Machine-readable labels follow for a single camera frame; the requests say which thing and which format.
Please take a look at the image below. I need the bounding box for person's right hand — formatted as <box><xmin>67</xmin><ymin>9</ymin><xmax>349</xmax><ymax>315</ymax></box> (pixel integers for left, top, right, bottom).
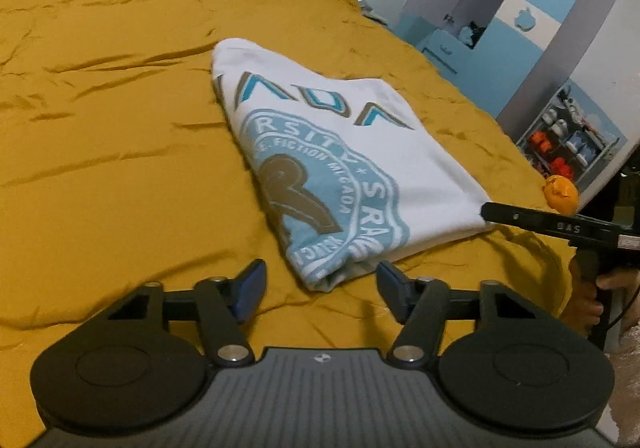
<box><xmin>560</xmin><ymin>255</ymin><xmax>640</xmax><ymax>334</ymax></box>

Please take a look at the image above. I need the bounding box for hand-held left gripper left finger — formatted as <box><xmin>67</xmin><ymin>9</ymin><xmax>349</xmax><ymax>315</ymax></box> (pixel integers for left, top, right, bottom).
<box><xmin>107</xmin><ymin>257</ymin><xmax>269</xmax><ymax>367</ymax></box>

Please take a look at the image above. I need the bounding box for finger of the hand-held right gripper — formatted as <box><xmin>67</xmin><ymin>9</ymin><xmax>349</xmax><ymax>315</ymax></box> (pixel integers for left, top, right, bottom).
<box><xmin>479</xmin><ymin>201</ymin><xmax>577</xmax><ymax>242</ymax></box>

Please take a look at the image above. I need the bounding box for mustard yellow bed blanket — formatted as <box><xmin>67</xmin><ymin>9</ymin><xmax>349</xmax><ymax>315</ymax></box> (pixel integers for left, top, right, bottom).
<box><xmin>0</xmin><ymin>0</ymin><xmax>582</xmax><ymax>434</ymax></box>

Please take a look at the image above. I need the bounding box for orange plush toy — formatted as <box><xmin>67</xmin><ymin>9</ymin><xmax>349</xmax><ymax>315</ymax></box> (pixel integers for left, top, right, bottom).
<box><xmin>543</xmin><ymin>174</ymin><xmax>581</xmax><ymax>215</ymax></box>

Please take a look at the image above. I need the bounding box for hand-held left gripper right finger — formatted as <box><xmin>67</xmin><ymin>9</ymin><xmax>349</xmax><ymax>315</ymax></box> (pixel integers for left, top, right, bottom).
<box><xmin>376</xmin><ymin>261</ymin><xmax>539</xmax><ymax>367</ymax></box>

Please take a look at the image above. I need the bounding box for white printed t-shirt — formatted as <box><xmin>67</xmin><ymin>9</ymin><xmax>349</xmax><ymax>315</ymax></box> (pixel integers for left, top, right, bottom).
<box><xmin>211</xmin><ymin>37</ymin><xmax>497</xmax><ymax>293</ymax></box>

